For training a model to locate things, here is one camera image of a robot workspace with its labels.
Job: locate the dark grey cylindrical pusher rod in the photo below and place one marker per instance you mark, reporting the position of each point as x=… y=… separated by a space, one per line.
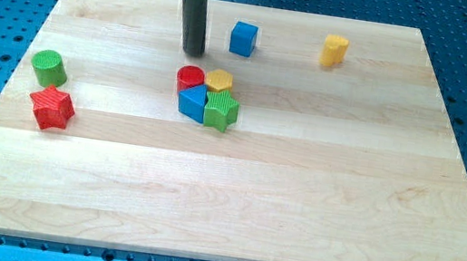
x=194 y=27

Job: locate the blue cube block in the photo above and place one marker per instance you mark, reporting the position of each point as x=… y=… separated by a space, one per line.
x=243 y=39

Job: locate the red cylinder block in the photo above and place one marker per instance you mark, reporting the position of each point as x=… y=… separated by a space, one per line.
x=189 y=76

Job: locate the yellow hexagon block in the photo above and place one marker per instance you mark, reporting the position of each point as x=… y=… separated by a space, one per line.
x=219 y=80

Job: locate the blue triangle block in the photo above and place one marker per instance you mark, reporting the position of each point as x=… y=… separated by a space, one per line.
x=192 y=102

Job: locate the green star block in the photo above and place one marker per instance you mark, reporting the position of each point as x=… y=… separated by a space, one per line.
x=220 y=111

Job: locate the yellow heart block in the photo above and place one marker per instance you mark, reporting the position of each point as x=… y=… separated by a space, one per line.
x=334 y=50

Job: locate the green cylinder block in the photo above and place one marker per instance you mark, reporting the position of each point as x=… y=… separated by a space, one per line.
x=49 y=68

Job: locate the light wooden board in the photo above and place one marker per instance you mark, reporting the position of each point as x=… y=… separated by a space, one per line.
x=352 y=162

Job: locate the red star block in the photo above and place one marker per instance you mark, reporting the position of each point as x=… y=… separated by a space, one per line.
x=52 y=108

